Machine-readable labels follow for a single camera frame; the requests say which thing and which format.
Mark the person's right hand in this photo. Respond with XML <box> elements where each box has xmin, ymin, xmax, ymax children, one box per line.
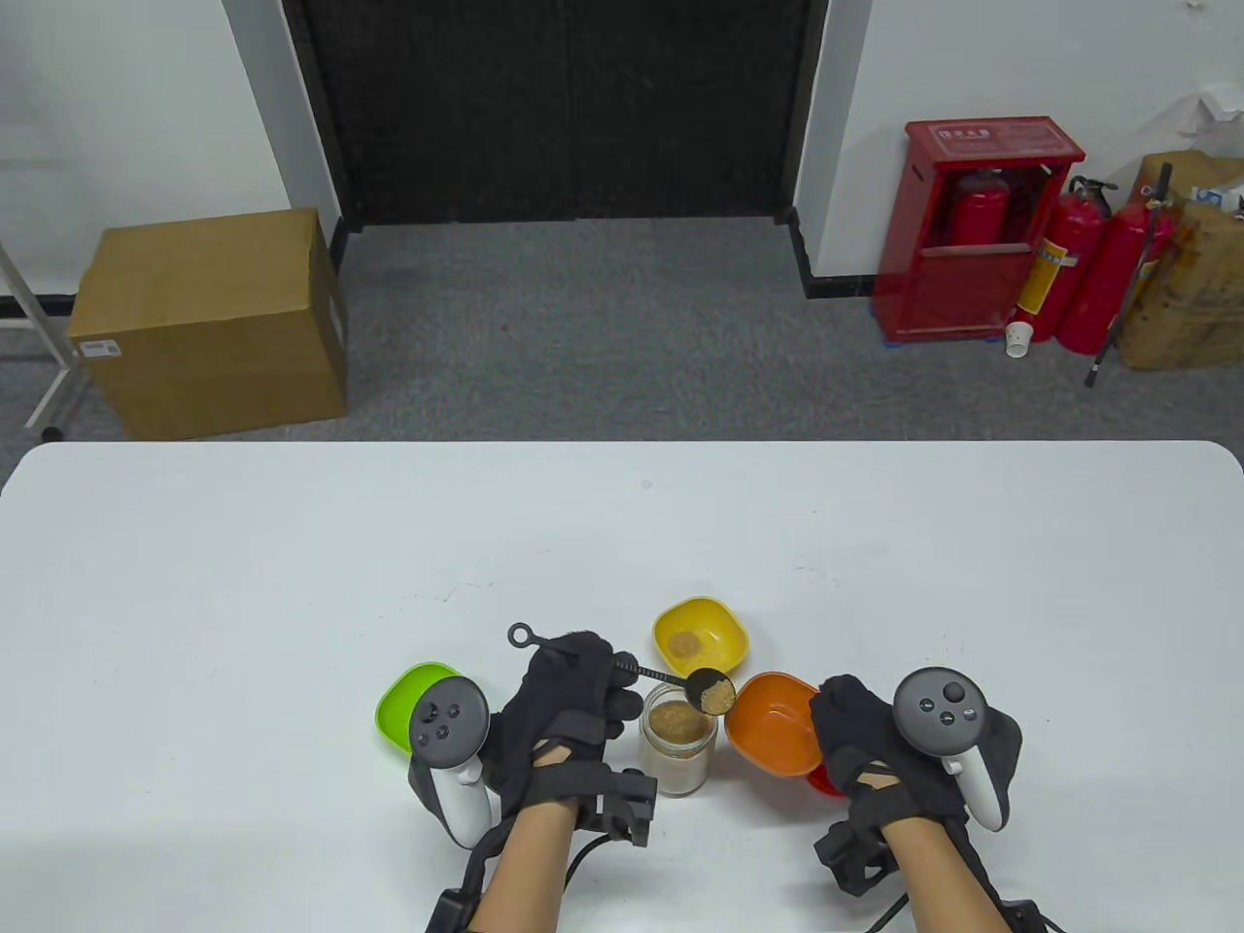
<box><xmin>811</xmin><ymin>674</ymin><xmax>1023</xmax><ymax>832</ymax></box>

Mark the person's left hand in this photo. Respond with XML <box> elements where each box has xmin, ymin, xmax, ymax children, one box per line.
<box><xmin>484</xmin><ymin>631</ymin><xmax>644</xmax><ymax>819</ymax></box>

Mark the black measuring spoon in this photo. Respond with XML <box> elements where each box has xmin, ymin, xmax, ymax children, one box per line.
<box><xmin>506</xmin><ymin>622</ymin><xmax>738</xmax><ymax>718</ymax></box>

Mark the person's left forearm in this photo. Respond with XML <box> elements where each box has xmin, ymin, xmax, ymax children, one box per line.
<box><xmin>474</xmin><ymin>802</ymin><xmax>586</xmax><ymax>933</ymax></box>

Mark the person's right forearm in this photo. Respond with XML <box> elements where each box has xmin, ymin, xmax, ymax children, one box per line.
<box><xmin>878</xmin><ymin>812</ymin><xmax>1004</xmax><ymax>933</ymax></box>

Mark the orange plastic bowl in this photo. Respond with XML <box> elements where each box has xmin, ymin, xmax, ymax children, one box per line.
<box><xmin>724</xmin><ymin>672</ymin><xmax>829</xmax><ymax>778</ymax></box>

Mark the glass jar of brown sugar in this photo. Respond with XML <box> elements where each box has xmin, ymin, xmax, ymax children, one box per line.
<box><xmin>638</xmin><ymin>682</ymin><xmax>721</xmax><ymax>799</ymax></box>

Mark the grey white controller on right glove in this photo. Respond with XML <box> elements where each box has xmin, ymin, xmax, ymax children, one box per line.
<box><xmin>892</xmin><ymin>667</ymin><xmax>1008</xmax><ymax>834</ymax></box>

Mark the grey white controller on glove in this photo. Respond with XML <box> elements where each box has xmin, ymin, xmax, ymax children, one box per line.
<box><xmin>892</xmin><ymin>667</ymin><xmax>1008</xmax><ymax>834</ymax></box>
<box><xmin>407</xmin><ymin>675</ymin><xmax>493</xmax><ymax>848</ymax></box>

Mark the yellow plastic bowl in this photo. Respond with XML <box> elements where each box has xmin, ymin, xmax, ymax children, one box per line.
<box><xmin>650</xmin><ymin>597</ymin><xmax>748</xmax><ymax>683</ymax></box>

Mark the grey white controller on left glove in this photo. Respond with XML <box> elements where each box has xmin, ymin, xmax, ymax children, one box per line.
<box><xmin>407</xmin><ymin>675</ymin><xmax>493</xmax><ymax>848</ymax></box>

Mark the green plastic bowl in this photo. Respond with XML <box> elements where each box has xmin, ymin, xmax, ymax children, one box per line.
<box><xmin>375</xmin><ymin>662</ymin><xmax>469</xmax><ymax>760</ymax></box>

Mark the red fire extinguisher cabinet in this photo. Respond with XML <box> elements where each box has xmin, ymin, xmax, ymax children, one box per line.
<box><xmin>872</xmin><ymin>117</ymin><xmax>1086</xmax><ymax>344</ymax></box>

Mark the red fire extinguisher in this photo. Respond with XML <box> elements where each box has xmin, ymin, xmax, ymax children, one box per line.
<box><xmin>1057</xmin><ymin>199</ymin><xmax>1179</xmax><ymax>357</ymax></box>
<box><xmin>947</xmin><ymin>168</ymin><xmax>1010</xmax><ymax>250</ymax></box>
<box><xmin>1017</xmin><ymin>177</ymin><xmax>1115</xmax><ymax>343</ymax></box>

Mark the black stick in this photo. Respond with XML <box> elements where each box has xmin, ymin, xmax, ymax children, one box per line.
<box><xmin>1085</xmin><ymin>162</ymin><xmax>1174</xmax><ymax>389</ymax></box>

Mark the worn cardboard box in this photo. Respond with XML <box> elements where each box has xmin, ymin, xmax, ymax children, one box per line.
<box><xmin>1116</xmin><ymin>150</ymin><xmax>1244</xmax><ymax>372</ymax></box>

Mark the large cardboard box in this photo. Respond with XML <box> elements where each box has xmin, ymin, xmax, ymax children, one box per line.
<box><xmin>67</xmin><ymin>207</ymin><xmax>351</xmax><ymax>441</ymax></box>

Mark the white metal stand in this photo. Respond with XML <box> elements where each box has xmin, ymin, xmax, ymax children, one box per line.
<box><xmin>0</xmin><ymin>241</ymin><xmax>90</xmax><ymax>440</ymax></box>

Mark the white plastic bag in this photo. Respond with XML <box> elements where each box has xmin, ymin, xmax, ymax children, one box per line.
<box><xmin>1174</xmin><ymin>82</ymin><xmax>1244</xmax><ymax>139</ymax></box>

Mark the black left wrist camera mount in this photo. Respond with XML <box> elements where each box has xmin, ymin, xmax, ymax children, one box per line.
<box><xmin>579</xmin><ymin>767</ymin><xmax>659</xmax><ymax>849</ymax></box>

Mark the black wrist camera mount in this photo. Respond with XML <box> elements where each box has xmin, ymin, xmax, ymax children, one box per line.
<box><xmin>813</xmin><ymin>816</ymin><xmax>897</xmax><ymax>897</ymax></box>
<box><xmin>579</xmin><ymin>767</ymin><xmax>659</xmax><ymax>849</ymax></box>

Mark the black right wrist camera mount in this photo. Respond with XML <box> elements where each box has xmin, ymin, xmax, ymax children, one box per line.
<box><xmin>813</xmin><ymin>816</ymin><xmax>897</xmax><ymax>897</ymax></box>

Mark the black cable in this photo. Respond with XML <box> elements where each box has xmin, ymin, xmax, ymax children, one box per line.
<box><xmin>562</xmin><ymin>834</ymin><xmax>608</xmax><ymax>887</ymax></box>

